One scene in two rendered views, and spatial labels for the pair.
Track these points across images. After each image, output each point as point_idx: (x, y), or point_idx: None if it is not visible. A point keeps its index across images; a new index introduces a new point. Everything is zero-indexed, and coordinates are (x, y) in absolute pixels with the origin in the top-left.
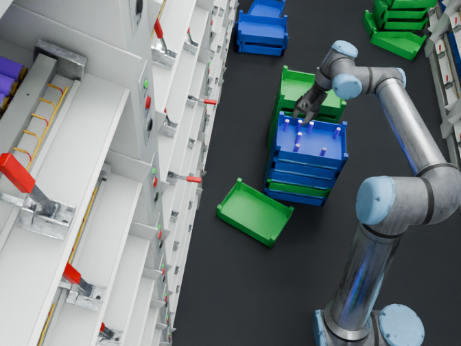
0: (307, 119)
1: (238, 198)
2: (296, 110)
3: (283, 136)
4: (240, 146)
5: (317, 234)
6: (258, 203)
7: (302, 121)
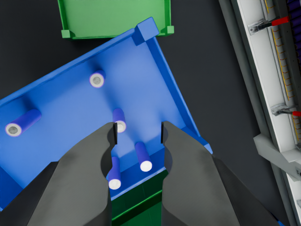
0: (81, 154)
1: (152, 16)
2: (196, 162)
3: (157, 109)
4: (198, 100)
5: (12, 38)
6: (123, 28)
7: (140, 168)
